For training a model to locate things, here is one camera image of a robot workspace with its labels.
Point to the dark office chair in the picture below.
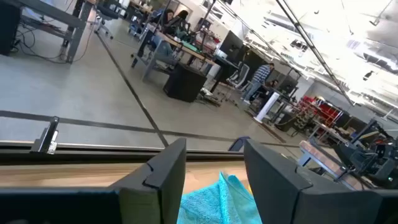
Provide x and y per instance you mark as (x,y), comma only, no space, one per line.
(107,14)

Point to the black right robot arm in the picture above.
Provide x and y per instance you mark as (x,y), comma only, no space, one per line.
(373,161)

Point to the white office chair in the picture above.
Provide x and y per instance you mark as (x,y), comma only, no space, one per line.
(241,76)

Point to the black monitor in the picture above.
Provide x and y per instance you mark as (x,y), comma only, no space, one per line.
(231,45)

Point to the red shelving rack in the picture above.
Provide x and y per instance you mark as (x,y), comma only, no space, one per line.
(326,110)

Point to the black computer tower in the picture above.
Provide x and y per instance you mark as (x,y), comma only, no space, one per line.
(9,28)

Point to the teal microfiber towel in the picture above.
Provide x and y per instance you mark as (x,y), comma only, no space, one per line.
(214,205)

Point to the person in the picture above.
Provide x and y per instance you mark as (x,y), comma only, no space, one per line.
(273,83)
(182,15)
(168,15)
(261,74)

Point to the long wooden desk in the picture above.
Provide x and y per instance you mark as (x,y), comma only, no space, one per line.
(186,49)

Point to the white column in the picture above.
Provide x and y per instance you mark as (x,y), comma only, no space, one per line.
(267,107)

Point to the black table clamp hook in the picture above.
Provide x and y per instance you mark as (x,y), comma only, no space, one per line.
(46,137)
(237,143)

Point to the grey metal frame desk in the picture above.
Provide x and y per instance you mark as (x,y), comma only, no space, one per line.
(320,158)

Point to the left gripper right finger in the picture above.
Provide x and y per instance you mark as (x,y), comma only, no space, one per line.
(280,193)

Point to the black floor box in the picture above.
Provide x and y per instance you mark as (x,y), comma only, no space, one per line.
(185,84)

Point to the black ceiling rail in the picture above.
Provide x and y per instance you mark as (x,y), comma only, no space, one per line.
(311,46)

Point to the grey metal workbench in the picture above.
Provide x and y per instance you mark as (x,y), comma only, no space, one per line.
(74,34)

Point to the black aluminium table frame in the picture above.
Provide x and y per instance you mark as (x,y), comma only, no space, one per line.
(93,154)

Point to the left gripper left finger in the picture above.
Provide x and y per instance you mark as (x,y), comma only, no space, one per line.
(168,168)

